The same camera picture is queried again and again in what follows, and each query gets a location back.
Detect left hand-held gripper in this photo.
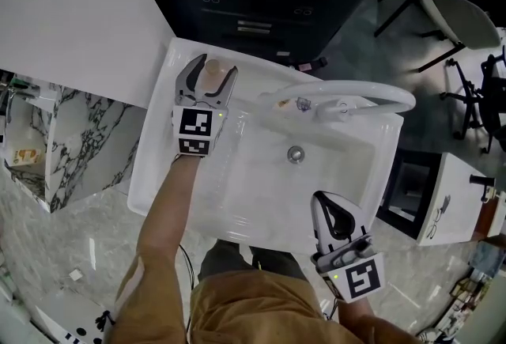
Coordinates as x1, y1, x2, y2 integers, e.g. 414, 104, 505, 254
171, 53, 239, 157

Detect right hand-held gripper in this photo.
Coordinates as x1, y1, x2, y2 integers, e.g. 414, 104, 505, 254
310, 191, 387, 304

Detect pink bottle with tan cap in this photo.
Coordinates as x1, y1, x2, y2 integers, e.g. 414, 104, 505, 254
203, 59, 227, 85

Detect person's left forearm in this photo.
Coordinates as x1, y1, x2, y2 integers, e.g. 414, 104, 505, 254
138, 153, 201, 260

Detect person's right forearm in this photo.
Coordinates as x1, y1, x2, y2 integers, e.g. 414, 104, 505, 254
335, 297, 376, 330

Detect metal sink drain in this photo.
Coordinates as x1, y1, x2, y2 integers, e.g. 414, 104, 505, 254
287, 145, 306, 165

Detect eyeglasses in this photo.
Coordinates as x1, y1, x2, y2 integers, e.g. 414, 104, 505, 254
425, 195, 452, 241

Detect person's dark trousers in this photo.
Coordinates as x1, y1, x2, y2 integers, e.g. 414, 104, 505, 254
197, 238, 310, 285

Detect white desk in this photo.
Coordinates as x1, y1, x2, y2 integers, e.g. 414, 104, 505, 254
417, 152, 492, 247

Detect person's mustard shirt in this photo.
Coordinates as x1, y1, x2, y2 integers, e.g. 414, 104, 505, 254
114, 243, 396, 344

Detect white arched faucet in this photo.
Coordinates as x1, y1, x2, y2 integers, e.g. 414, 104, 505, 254
259, 80, 417, 126

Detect marble-pattern counter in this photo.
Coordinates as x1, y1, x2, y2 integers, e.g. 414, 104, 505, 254
3, 73, 138, 214

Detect black pump nozzle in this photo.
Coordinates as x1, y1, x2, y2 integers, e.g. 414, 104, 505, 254
469, 174, 496, 202

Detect black mesh office chair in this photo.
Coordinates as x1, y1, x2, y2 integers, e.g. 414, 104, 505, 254
440, 45, 506, 154

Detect grey padded chair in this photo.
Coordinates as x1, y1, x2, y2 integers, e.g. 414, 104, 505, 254
374, 0, 503, 73

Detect white sheet with black dots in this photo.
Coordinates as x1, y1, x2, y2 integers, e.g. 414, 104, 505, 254
34, 301, 120, 344

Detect black cable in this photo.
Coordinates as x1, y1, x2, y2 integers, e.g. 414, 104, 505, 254
179, 243, 199, 293

